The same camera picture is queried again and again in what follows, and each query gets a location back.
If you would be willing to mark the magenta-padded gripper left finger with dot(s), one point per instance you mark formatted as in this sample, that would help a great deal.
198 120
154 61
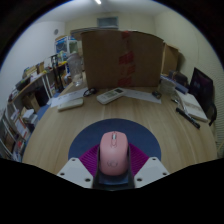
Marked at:
76 171

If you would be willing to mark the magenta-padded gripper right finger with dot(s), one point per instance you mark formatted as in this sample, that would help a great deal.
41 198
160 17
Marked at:
150 171

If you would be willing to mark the pink computer mouse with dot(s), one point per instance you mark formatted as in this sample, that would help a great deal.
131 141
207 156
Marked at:
114 153

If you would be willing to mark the round dark blue mouse pad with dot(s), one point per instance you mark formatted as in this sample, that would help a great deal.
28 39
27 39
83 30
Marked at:
133 131

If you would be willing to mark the black marker pen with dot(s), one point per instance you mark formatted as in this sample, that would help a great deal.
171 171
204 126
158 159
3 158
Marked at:
188 117

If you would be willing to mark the shelf unit with books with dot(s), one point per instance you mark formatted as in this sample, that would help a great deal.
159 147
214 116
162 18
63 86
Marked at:
15 133

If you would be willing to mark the white paper sheet with writing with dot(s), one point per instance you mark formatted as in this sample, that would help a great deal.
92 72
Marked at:
65 98

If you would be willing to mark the plain white paper sheet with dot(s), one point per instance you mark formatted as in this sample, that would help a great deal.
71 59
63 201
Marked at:
140 96

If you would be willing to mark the small black clip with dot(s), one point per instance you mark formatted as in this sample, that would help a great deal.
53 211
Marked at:
156 94

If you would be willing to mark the open white notebook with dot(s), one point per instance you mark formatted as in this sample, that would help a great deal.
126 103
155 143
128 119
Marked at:
193 106

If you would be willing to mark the white remote with display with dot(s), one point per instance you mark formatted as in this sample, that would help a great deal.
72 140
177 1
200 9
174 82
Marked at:
110 96

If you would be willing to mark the dark upright tablet screen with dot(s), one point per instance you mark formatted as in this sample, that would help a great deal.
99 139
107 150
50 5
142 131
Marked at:
201 88

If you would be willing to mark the wooden side desk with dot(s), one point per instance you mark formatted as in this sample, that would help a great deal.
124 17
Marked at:
31 83

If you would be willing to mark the clear glass jar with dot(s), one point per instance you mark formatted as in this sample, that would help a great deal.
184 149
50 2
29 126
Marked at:
75 68

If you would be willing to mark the small brown cardboard box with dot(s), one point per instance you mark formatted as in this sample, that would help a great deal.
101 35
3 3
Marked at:
170 59

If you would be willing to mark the large brown cardboard box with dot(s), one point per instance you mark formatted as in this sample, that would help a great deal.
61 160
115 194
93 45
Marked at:
110 60

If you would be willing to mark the stack of papers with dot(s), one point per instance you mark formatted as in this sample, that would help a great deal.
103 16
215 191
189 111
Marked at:
83 31

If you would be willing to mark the ceiling light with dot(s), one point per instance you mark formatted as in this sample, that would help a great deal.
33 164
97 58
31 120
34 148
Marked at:
98 1

